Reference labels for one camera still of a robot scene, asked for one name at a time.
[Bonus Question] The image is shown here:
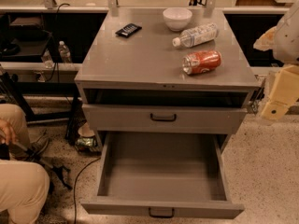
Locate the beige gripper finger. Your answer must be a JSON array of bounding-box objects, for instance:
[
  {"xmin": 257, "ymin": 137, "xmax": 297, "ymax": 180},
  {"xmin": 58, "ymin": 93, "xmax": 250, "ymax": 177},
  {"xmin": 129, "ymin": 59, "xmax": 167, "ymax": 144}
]
[
  {"xmin": 261, "ymin": 64, "xmax": 299, "ymax": 120},
  {"xmin": 253, "ymin": 26, "xmax": 277, "ymax": 51}
]

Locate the red coke can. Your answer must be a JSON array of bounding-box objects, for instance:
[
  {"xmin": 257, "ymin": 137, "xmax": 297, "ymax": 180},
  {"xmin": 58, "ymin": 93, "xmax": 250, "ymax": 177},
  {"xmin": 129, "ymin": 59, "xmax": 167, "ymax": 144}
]
[{"xmin": 182, "ymin": 50, "xmax": 221, "ymax": 75}]

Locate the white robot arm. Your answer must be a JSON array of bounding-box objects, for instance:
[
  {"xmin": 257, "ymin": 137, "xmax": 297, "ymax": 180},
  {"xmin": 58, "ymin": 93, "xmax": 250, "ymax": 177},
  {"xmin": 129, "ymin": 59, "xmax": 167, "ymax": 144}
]
[{"xmin": 253, "ymin": 1, "xmax": 299, "ymax": 121}]

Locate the grey metal drawer cabinet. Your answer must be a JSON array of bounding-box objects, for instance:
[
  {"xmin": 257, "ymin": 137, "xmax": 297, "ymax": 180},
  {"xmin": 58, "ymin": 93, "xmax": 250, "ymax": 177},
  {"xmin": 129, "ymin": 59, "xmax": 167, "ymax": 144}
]
[{"xmin": 74, "ymin": 7, "xmax": 262, "ymax": 147}]

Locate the open grey lower drawer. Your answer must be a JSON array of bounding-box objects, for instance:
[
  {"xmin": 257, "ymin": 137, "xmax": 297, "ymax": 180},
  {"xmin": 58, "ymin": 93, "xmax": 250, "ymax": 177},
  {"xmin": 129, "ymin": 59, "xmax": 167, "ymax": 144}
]
[{"xmin": 82, "ymin": 132, "xmax": 244, "ymax": 219}]

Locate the closed grey upper drawer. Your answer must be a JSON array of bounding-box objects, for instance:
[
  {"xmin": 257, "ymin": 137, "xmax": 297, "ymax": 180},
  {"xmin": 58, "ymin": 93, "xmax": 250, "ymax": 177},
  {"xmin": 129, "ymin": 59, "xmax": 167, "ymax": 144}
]
[{"xmin": 82, "ymin": 105, "xmax": 247, "ymax": 134}]

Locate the person's hand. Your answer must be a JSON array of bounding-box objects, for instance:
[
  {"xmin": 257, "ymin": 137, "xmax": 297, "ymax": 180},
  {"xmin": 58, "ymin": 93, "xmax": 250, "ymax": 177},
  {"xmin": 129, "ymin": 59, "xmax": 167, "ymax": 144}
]
[{"xmin": 0, "ymin": 119, "xmax": 17, "ymax": 145}]

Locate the clear plastic water bottle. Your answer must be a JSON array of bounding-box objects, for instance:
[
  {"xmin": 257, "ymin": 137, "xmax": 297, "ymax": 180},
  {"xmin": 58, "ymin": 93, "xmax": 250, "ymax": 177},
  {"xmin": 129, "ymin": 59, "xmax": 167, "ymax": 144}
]
[{"xmin": 172, "ymin": 22, "xmax": 219, "ymax": 48}]

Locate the white ceramic bowl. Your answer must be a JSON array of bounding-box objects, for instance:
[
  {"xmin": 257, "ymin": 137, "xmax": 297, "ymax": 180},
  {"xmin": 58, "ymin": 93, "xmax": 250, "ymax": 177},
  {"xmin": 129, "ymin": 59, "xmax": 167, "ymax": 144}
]
[{"xmin": 163, "ymin": 7, "xmax": 192, "ymax": 31}]

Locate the small water bottle on shelf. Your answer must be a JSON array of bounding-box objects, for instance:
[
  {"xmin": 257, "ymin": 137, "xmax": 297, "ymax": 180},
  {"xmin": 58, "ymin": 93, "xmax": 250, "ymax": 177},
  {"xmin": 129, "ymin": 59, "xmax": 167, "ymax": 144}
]
[{"xmin": 58, "ymin": 41, "xmax": 72, "ymax": 63}]

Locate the white cup on floor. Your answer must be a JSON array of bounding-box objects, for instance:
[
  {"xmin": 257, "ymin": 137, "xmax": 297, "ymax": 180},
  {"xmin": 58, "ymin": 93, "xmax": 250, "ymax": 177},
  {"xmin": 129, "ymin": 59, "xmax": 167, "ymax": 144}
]
[{"xmin": 78, "ymin": 123, "xmax": 94, "ymax": 137}]

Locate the grey sneaker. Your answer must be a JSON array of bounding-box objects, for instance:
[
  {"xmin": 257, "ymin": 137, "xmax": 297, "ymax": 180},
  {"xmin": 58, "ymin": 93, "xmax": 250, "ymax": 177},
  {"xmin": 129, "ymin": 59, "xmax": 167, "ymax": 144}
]
[{"xmin": 31, "ymin": 136, "xmax": 50, "ymax": 155}]

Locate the person in khaki trousers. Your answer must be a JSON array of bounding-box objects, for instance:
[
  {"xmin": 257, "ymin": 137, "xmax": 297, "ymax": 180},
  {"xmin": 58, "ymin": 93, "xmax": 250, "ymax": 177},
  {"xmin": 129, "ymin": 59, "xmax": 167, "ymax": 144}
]
[{"xmin": 0, "ymin": 104, "xmax": 50, "ymax": 224}]

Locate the black grabber tool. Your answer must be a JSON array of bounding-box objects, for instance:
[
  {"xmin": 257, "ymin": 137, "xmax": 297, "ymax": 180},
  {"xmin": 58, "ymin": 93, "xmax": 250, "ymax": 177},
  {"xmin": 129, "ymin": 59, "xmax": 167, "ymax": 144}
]
[{"xmin": 0, "ymin": 131, "xmax": 73, "ymax": 190}]

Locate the black floor cable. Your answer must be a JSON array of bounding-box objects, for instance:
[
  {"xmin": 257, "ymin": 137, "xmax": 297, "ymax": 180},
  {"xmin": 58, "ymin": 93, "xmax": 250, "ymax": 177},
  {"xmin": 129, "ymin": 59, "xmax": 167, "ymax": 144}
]
[{"xmin": 72, "ymin": 156, "xmax": 102, "ymax": 224}]

